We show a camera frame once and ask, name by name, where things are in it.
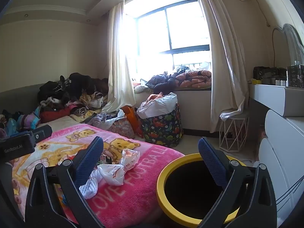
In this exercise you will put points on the wide cream curtain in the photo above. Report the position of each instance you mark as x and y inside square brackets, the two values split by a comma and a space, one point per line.
[223, 64]

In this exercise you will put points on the black framed window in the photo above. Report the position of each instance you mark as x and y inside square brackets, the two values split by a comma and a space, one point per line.
[166, 38]

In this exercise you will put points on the yellow printed blanket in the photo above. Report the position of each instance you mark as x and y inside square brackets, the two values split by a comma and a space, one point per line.
[83, 111]

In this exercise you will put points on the pink bear printed blanket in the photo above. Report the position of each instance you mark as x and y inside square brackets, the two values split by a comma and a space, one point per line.
[133, 194]

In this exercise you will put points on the clear acrylic organizer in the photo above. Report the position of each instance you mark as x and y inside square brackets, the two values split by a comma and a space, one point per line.
[295, 76]

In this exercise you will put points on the red cloth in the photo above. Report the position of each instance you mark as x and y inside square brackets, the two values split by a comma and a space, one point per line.
[54, 115]

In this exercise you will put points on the pile of dark clothes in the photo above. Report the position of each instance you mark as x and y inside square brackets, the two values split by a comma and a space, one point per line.
[71, 85]

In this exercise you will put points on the yellow round trash bin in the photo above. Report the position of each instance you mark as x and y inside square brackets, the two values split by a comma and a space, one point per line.
[163, 182]

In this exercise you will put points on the small yellow box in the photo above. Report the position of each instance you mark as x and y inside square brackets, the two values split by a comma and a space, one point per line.
[254, 81]

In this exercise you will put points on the white rounded drawer cabinet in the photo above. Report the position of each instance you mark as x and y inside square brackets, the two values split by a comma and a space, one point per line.
[282, 147]

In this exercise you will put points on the orange patterned quilt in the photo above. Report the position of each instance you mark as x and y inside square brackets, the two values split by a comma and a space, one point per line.
[194, 78]

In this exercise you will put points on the white foam fruit net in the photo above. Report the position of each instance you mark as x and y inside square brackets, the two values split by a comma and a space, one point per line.
[89, 187]

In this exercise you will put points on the dark printed snack wrapper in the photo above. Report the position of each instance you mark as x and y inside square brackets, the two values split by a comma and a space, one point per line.
[105, 159]

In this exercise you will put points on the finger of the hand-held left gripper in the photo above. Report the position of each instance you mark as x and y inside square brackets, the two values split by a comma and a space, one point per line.
[44, 131]

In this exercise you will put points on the dinosaur print laundry basket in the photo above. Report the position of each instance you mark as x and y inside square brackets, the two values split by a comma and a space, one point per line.
[161, 128]

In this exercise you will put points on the floral patterned bag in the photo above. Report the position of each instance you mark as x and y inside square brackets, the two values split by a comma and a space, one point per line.
[122, 127]

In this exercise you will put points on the orange bag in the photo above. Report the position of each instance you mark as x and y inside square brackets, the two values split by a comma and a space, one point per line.
[133, 121]

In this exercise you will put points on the wavy framed mirror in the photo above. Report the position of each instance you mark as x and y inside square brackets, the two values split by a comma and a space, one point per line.
[293, 40]

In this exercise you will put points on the narrow cream curtain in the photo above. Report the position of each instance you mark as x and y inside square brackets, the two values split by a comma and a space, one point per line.
[120, 64]

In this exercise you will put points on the pile of colourful clothes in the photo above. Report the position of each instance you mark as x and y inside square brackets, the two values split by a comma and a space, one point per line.
[21, 121]

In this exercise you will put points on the dark camouflage bag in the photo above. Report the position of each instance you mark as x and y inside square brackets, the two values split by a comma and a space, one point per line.
[268, 74]

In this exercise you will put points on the dark padded jacket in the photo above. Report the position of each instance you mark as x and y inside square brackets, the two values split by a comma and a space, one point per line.
[159, 80]

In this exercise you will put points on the white dressing table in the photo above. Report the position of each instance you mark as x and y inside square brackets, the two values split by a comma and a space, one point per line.
[273, 97]

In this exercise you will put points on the white plastic bag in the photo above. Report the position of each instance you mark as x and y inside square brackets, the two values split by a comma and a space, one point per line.
[118, 171]

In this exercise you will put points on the pale grey cloth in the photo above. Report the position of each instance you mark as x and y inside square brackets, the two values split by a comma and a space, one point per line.
[106, 121]

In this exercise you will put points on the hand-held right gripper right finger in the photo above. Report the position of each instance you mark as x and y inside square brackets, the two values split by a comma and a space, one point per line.
[211, 161]

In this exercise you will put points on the white liner bag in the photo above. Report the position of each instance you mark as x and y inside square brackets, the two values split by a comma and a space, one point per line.
[156, 106]

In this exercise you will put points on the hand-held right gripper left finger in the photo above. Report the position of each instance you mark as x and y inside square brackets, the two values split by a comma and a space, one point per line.
[90, 156]

